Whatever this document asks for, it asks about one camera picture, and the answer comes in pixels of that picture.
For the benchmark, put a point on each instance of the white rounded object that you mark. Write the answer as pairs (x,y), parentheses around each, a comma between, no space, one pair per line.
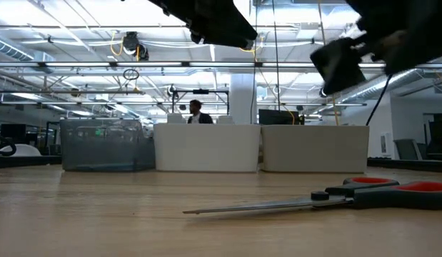
(26,150)

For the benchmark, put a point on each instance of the dark translucent plastic bin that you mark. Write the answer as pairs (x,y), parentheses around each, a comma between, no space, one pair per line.
(106,150)

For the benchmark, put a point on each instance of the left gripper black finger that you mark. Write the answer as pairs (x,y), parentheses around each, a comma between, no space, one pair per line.
(227,25)

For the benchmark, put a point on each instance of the black and red scissors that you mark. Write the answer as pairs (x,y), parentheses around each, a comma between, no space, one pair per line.
(402,200)

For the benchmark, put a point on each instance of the grey chair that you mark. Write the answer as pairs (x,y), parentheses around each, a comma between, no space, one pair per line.
(408,150)

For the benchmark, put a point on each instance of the person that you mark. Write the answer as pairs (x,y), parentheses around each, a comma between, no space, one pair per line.
(198,116)

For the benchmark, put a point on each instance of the black monitor screen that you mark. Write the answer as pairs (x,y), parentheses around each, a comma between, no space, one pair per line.
(277,118)

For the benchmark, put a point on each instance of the white building column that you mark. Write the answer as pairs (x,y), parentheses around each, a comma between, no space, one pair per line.
(242,100)

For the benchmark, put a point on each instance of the black aluminium table frame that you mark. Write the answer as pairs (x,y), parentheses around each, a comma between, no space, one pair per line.
(402,165)

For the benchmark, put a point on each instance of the white plastic bin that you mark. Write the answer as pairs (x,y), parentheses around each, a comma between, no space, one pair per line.
(313,150)
(206,150)

